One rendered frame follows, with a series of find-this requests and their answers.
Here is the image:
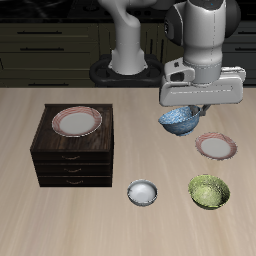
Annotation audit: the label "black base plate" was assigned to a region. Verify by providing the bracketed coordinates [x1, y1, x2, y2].
[88, 53, 165, 89]

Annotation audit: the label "dark wooden cabinet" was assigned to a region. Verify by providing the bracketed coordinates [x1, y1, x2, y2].
[29, 103, 115, 189]

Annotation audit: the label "blue bowl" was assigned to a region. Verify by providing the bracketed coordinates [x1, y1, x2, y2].
[157, 106, 203, 137]

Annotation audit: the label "dark kitchen cupboards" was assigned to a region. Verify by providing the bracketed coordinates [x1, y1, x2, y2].
[0, 0, 256, 89]

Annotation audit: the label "green bowl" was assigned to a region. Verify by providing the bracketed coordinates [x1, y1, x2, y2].
[187, 173, 232, 211]

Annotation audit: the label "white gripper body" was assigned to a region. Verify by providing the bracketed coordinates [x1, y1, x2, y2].
[158, 66, 247, 108]

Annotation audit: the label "red-rimmed white plate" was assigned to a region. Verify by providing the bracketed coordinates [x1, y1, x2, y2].
[51, 105, 104, 138]
[194, 131, 239, 162]

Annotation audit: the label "small white bowl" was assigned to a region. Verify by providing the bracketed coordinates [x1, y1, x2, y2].
[126, 178, 159, 208]

